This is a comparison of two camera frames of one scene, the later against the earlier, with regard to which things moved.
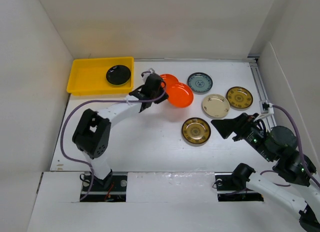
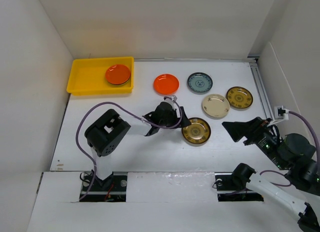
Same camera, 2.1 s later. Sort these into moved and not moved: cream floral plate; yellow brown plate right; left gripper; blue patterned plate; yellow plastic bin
Moved: left gripper
Not moved: blue patterned plate; yellow brown plate right; yellow plastic bin; cream floral plate
